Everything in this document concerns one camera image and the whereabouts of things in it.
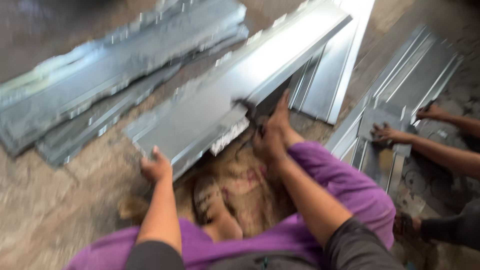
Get person's right hand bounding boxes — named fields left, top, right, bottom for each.
left=251, top=89, right=305, bottom=166

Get person's left hand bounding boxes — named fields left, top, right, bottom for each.
left=140, top=145, right=174, bottom=184

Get long galvanized metal panel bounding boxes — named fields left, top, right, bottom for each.
left=123, top=0, right=353, bottom=181

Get leaning bright metal panel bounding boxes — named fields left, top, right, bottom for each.
left=288, top=0, right=376, bottom=125

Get brown burlap sack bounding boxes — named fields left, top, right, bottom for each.
left=119, top=119, right=301, bottom=238

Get person's purple trousers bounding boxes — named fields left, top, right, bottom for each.
left=64, top=141, right=397, bottom=270

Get small grey metal plate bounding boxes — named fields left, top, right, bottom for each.
left=357, top=106, right=418, bottom=157

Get person's foot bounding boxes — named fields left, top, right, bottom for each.
left=192, top=175, right=244, bottom=242

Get ribbed galvanized metal sheets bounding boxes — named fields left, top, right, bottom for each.
left=325, top=24, right=465, bottom=201

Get person's dark grey shirt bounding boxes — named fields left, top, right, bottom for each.
left=125, top=217, right=406, bottom=270

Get stack of galvanized metal panels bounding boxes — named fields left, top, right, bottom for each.
left=0, top=0, right=250, bottom=167

